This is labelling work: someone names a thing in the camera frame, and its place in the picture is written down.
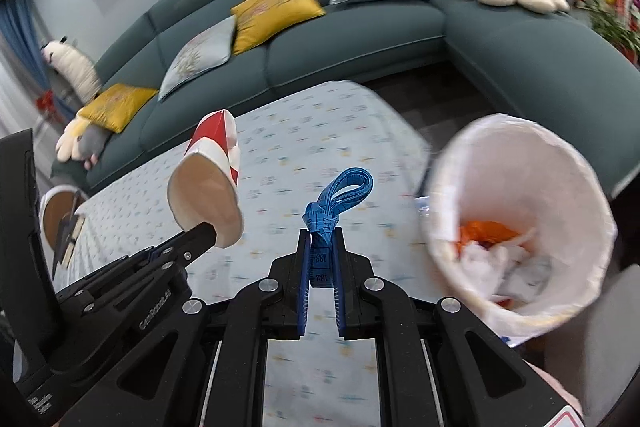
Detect red white striped paper cup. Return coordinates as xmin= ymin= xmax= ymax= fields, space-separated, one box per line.
xmin=167 ymin=109 xmax=245 ymax=249

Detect potted orchid plants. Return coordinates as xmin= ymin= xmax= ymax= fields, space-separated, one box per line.
xmin=582 ymin=0 xmax=640 ymax=62

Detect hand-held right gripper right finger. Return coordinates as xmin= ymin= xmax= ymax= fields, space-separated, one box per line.
xmin=330 ymin=227 xmax=586 ymax=427

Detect white plush toy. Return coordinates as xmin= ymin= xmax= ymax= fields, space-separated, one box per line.
xmin=41 ymin=38 xmax=103 ymax=102

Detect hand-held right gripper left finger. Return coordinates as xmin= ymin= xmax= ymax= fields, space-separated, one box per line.
xmin=57 ymin=229 xmax=316 ymax=427

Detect pink clothing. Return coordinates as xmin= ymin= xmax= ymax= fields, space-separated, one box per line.
xmin=525 ymin=357 xmax=586 ymax=427

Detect grey white packet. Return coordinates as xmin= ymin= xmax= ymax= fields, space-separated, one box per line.
xmin=500 ymin=254 xmax=553 ymax=308

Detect floral printed tablecloth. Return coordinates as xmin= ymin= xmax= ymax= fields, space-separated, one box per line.
xmin=50 ymin=79 xmax=436 ymax=427

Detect grey stool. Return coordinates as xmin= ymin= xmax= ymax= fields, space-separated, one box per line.
xmin=582 ymin=264 xmax=640 ymax=427

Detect yellow embroidered pillow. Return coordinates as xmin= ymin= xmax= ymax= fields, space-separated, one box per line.
xmin=80 ymin=83 xmax=158 ymax=134
xmin=231 ymin=0 xmax=327 ymax=55

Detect orange wrapper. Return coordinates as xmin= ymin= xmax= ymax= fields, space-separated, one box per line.
xmin=459 ymin=220 xmax=522 ymax=253

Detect grey plush toy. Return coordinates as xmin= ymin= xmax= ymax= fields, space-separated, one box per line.
xmin=55 ymin=117 xmax=111 ymax=170

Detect blue measuring tape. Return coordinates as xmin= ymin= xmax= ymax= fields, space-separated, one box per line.
xmin=304 ymin=168 xmax=375 ymax=290

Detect white-lined waste bin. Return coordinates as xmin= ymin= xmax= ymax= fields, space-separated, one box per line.
xmin=419 ymin=113 xmax=620 ymax=343

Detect teal sectional sofa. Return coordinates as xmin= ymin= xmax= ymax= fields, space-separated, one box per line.
xmin=50 ymin=0 xmax=640 ymax=202

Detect blue curtain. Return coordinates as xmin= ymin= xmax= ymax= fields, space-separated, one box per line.
xmin=0 ymin=0 xmax=56 ymax=138

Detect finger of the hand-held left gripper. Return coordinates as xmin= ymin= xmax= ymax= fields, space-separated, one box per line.
xmin=56 ymin=246 xmax=157 ymax=303
xmin=85 ymin=221 xmax=219 ymax=310

